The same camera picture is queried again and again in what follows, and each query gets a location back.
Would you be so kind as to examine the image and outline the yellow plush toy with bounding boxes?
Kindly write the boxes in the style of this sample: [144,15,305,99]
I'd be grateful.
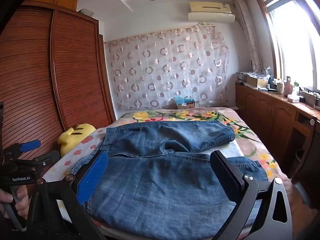
[57,123,97,155]

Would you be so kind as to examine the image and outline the white flower-print sheet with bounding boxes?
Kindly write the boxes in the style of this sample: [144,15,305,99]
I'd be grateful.
[42,126,247,230]

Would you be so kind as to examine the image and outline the small cardboard box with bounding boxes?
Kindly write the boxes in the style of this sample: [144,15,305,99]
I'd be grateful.
[177,101,196,110]

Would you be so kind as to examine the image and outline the open cardboard box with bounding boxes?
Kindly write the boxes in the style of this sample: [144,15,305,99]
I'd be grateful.
[246,75,269,88]

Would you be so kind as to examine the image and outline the wall air conditioner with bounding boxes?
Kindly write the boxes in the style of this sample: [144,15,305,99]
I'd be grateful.
[187,1,236,22]

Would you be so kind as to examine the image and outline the pink bottle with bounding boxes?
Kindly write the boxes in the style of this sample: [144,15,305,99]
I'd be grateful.
[284,76,293,96]

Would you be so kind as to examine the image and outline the person's left hand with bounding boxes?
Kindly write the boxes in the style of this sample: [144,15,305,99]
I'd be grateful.
[0,187,29,220]

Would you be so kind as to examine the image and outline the window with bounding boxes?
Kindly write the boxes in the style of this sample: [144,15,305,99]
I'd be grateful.
[255,0,320,90]

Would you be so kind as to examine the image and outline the wooden cabinet counter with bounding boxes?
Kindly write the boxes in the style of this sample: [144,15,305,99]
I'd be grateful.
[235,84,320,180]

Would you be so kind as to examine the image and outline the pile of packets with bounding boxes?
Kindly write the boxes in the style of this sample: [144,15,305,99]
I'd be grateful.
[236,66,272,80]

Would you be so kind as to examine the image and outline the brown wooden wardrobe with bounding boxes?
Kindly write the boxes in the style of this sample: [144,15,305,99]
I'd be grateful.
[0,0,117,178]

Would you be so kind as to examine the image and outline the blue denim pants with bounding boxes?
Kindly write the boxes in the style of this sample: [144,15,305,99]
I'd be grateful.
[70,120,269,240]

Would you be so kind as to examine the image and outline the circle-patterned wall cloth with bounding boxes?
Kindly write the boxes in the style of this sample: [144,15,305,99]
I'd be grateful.
[104,25,230,110]

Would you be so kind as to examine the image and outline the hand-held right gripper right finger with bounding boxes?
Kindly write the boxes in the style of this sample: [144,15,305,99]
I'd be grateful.
[210,150,293,240]

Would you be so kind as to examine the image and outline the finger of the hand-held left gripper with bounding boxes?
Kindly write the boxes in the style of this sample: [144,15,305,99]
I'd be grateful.
[4,140,42,159]
[15,150,61,178]

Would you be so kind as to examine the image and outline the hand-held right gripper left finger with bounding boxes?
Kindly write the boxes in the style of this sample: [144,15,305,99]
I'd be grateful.
[26,150,109,240]

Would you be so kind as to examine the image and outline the floral pillow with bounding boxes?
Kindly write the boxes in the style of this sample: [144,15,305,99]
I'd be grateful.
[116,107,290,183]

